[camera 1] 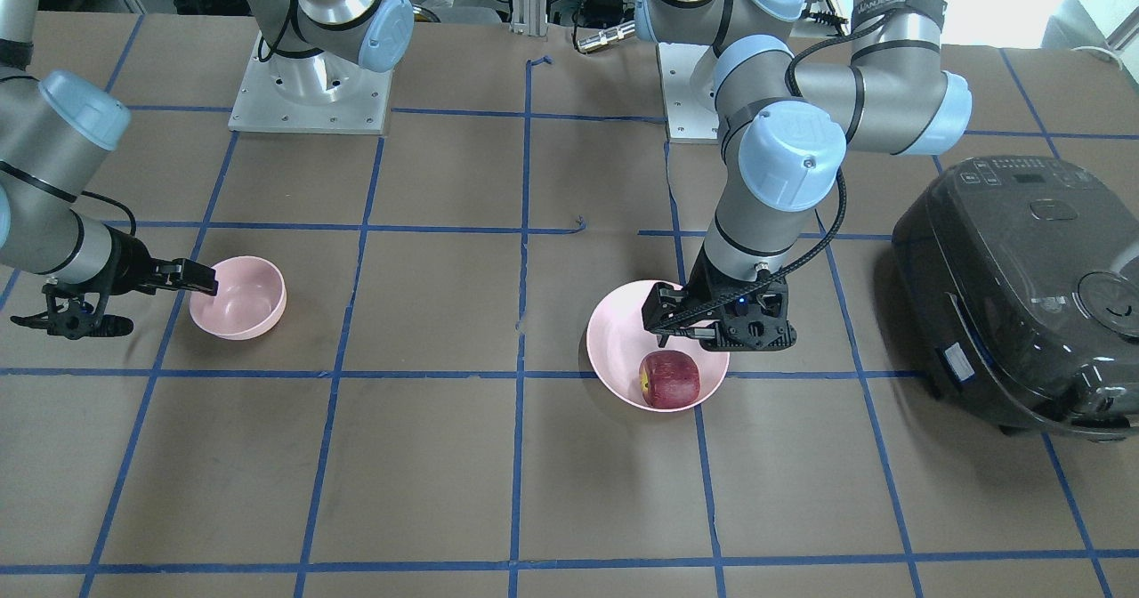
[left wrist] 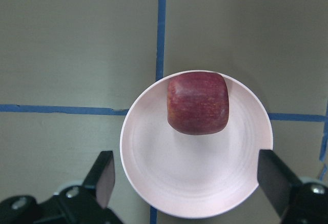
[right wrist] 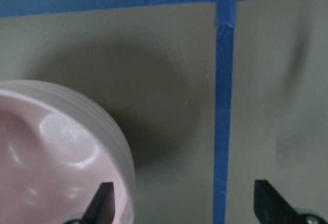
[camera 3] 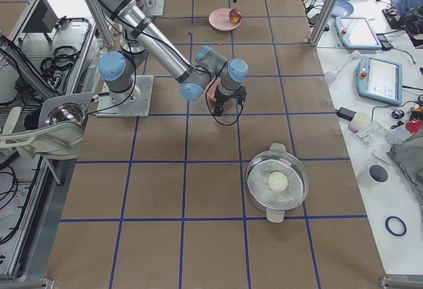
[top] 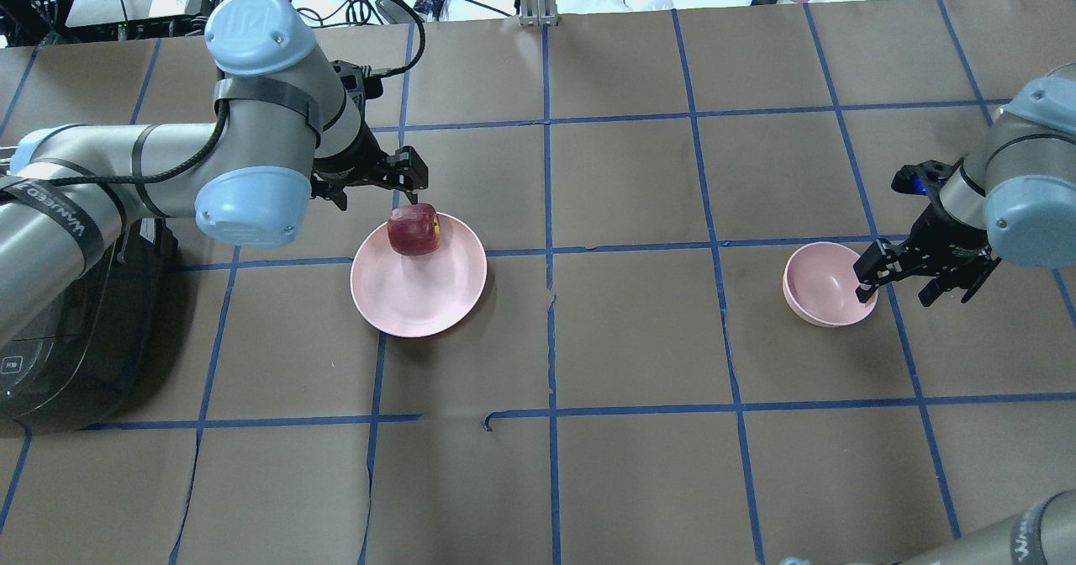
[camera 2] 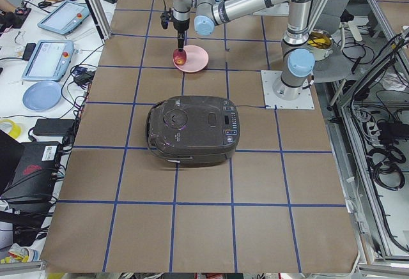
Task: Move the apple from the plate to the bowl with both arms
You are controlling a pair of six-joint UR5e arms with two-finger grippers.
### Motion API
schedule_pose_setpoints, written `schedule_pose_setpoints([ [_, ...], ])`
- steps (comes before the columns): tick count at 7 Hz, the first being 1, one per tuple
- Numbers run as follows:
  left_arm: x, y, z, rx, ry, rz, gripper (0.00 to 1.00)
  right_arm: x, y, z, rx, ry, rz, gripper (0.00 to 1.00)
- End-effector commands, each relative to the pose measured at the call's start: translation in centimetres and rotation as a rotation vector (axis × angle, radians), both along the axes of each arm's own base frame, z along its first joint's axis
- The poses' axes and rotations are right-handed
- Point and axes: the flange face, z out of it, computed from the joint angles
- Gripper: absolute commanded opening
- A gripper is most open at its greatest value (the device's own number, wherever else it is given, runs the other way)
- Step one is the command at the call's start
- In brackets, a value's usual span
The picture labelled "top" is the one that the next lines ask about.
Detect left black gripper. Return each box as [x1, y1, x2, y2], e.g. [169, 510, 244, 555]
[311, 128, 430, 212]

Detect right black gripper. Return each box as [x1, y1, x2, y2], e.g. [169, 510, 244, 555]
[853, 203, 1000, 307]

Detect red apple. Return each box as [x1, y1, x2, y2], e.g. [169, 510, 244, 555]
[387, 203, 441, 257]

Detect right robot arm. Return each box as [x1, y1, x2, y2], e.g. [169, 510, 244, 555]
[849, 63, 1075, 307]

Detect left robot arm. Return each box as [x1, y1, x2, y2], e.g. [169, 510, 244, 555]
[1, 0, 428, 343]

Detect pink bowl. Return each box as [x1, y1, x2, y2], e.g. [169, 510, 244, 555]
[781, 240, 878, 328]

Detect pink plate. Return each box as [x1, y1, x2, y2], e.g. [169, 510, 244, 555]
[349, 214, 489, 338]

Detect dark grey rice cooker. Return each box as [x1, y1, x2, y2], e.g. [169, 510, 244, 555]
[1, 218, 178, 438]

